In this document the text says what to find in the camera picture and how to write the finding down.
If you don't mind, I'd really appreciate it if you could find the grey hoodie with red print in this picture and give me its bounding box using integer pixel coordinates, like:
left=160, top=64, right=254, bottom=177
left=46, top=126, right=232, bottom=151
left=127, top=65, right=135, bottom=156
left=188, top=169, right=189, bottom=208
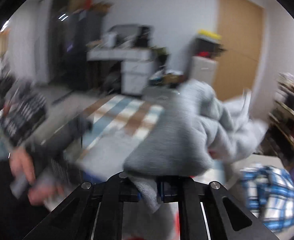
left=123, top=80, right=267, bottom=212

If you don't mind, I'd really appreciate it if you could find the wooden shelf rack with clothes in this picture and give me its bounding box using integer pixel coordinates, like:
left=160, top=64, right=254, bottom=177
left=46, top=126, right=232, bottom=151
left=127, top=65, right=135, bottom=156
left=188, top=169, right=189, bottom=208
left=260, top=73, right=294, bottom=170

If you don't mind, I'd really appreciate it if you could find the person's left hand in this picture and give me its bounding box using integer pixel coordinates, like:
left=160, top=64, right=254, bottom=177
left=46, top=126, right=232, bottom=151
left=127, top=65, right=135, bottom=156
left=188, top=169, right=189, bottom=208
left=9, top=147, right=64, bottom=205

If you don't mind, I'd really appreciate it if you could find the checkered brown blue bedspread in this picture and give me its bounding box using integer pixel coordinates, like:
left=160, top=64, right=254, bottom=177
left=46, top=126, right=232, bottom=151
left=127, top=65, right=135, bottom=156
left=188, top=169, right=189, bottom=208
left=75, top=95, right=164, bottom=181

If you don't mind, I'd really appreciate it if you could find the blue plaid shirt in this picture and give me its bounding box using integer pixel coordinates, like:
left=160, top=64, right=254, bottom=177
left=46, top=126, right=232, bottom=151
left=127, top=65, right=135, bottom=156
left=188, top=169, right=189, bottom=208
left=240, top=163, right=294, bottom=233

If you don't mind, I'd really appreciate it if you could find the white drawer desk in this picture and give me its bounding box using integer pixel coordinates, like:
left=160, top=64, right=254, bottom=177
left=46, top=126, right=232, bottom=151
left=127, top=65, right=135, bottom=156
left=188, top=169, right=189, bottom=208
left=87, top=48, right=156, bottom=96

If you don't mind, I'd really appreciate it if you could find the grey cabinet with yellow top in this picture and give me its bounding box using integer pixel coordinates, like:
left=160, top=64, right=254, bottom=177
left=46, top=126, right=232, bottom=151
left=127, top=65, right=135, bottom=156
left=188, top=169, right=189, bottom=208
left=189, top=29, right=225, bottom=85

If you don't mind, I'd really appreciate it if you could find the dark tall cabinet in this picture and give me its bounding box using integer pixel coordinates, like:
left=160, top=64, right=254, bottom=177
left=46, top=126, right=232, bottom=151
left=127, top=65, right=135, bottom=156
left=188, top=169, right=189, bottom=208
left=48, top=10, right=104, bottom=91

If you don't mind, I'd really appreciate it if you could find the light wooden door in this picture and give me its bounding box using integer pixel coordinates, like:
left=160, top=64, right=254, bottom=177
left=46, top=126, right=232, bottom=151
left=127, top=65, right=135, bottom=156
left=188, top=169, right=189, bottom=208
left=212, top=0, right=264, bottom=100

